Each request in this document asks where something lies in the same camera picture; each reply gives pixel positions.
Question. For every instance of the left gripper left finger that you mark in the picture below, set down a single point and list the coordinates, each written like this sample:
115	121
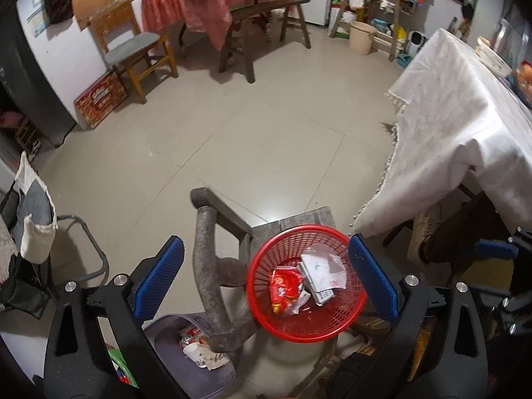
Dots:
77	361

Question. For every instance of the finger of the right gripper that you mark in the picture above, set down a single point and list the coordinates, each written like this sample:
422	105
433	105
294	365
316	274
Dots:
495	249

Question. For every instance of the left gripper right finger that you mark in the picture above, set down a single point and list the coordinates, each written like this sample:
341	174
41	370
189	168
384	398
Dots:
435	348

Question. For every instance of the white printed tissue packet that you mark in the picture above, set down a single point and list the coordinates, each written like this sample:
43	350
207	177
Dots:
323	272

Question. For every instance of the red plastic basket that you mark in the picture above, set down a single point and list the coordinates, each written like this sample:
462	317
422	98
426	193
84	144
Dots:
313	323

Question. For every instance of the white floral paper cup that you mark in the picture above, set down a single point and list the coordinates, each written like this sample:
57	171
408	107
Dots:
203	357

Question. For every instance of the red snack bag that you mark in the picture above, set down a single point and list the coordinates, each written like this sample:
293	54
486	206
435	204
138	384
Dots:
287	291

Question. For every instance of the grey trash bin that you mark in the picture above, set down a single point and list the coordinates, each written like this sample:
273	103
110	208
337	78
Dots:
183	343

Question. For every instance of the light blue feather tablecloth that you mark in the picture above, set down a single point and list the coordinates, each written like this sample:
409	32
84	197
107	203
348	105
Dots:
453	118

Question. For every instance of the grey wooden stool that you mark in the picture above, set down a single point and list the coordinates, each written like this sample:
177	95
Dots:
212	273

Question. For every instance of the white ceramic bowl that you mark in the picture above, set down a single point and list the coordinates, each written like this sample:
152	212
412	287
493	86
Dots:
492	61

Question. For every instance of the beige plastic bucket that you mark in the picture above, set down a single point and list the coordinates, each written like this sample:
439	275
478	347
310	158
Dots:
361	37

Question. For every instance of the red printed floor box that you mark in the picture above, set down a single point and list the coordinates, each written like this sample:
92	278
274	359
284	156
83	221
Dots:
101	98

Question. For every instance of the wooden chair grey cushion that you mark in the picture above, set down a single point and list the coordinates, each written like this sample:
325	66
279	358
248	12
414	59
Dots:
137	57

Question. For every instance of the dark wooden bench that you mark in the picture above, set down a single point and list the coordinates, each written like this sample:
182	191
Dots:
237	39

